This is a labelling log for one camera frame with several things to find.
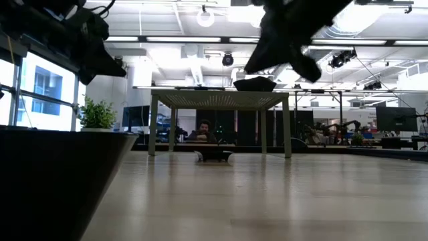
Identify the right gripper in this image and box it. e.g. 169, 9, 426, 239
243, 0, 339, 84

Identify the black wavy-edged plate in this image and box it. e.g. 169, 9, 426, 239
0, 125, 140, 241
233, 76, 278, 92

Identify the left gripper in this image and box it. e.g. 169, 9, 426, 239
68, 31, 128, 86

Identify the black ceiling spotlight cluster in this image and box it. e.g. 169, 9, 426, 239
328, 48, 358, 70

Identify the small white table rack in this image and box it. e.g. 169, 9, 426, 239
148, 88, 292, 159

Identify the person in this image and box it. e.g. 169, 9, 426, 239
186, 119, 218, 144

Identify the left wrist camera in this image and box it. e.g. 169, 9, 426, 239
74, 9, 110, 40

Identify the black aluminium table frame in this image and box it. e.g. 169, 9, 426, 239
132, 142, 428, 163

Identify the black monitor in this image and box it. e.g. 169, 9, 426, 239
122, 105, 150, 133
375, 106, 419, 133

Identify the small square black plate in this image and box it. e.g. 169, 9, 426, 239
193, 149, 234, 163

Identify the green plant in white pot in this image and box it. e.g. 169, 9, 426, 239
77, 95, 118, 133

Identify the dark partition wall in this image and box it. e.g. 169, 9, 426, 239
195, 109, 315, 147

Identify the round white ceiling lamp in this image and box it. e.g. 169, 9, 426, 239
196, 5, 215, 28

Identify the black ceiling dome camera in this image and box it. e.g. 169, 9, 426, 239
221, 52, 235, 67

